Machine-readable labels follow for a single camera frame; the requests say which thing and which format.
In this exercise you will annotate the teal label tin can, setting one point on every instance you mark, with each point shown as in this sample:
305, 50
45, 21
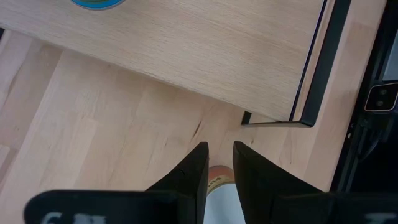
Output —
98, 3

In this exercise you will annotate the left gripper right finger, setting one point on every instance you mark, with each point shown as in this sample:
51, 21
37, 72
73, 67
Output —
258, 180

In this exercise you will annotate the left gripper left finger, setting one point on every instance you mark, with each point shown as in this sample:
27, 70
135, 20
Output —
199, 174

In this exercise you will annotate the red label tin can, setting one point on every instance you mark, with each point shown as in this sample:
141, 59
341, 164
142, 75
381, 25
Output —
222, 202

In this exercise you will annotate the small grey camera box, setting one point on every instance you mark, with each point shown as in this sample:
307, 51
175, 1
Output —
381, 97

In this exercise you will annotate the wooden shelf with black frame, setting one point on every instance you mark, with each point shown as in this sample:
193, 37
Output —
186, 46

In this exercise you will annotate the black equipment at right edge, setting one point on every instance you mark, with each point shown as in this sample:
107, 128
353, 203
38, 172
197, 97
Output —
357, 155

